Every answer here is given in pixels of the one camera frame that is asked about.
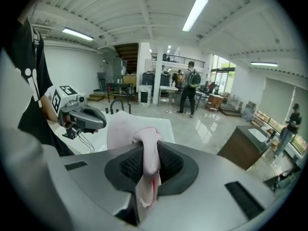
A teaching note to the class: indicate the person's left hand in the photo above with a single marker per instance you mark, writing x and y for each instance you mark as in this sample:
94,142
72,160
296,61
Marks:
68,124

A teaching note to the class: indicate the long ceiling light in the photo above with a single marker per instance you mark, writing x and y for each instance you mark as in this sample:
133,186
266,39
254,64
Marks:
264,64
77,34
195,12

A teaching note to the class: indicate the person's left forearm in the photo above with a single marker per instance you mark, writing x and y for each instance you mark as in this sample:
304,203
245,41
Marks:
48,107

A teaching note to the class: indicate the marble pattern cabinet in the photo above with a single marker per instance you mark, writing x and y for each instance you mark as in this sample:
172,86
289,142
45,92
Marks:
145,94

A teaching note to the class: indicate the wooden box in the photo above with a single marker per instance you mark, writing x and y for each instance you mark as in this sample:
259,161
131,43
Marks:
215,101

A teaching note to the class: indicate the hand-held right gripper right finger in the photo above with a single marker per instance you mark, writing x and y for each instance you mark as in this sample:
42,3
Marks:
185,172

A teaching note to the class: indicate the black metal table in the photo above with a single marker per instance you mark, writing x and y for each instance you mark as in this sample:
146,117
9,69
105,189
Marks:
119,85

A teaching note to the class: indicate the grey chair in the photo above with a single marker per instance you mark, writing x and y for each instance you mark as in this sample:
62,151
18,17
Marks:
102,79

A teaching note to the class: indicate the white bathtub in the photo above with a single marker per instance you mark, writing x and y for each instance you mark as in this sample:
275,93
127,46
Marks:
161,131

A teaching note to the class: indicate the black balcony railing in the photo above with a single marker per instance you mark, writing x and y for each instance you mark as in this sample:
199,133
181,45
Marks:
185,59

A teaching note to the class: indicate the wooden staircase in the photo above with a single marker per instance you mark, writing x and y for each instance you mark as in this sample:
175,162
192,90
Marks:
128,56

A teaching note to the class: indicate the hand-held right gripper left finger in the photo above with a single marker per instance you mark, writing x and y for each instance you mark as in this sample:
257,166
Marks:
113,174

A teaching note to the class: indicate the low wooden step platform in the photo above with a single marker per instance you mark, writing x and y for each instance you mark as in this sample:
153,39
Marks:
231,111

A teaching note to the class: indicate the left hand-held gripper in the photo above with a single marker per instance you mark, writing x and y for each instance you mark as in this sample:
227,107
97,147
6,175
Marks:
79,121

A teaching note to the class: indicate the pink cloth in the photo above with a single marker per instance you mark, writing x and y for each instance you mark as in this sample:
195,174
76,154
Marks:
122,131

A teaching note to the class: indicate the wooden vanity cabinet with sink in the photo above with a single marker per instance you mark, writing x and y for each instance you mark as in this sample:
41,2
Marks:
238,148

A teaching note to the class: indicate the black bathtub faucet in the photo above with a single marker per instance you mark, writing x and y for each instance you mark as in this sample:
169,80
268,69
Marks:
115,102

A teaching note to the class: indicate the grey window blind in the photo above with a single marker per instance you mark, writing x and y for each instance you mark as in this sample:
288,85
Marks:
276,97

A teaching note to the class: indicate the person's black t-shirt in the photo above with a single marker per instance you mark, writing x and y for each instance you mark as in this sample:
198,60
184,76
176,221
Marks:
29,64

